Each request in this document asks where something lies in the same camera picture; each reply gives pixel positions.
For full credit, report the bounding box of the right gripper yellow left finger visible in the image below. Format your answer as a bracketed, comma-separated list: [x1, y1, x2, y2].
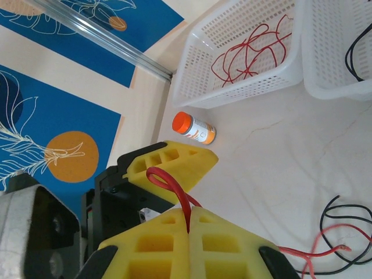
[77, 208, 190, 279]

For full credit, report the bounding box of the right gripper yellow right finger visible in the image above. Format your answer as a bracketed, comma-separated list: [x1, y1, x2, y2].
[189, 206, 302, 279]

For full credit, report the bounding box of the orange capped pill bottle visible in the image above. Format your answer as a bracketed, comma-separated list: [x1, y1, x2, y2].
[171, 111, 217, 145]

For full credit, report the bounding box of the white plastic mesh basket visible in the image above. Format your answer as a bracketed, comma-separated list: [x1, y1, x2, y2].
[172, 0, 305, 110]
[301, 0, 372, 102]

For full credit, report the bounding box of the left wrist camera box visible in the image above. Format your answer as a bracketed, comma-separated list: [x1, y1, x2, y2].
[0, 174, 81, 279]

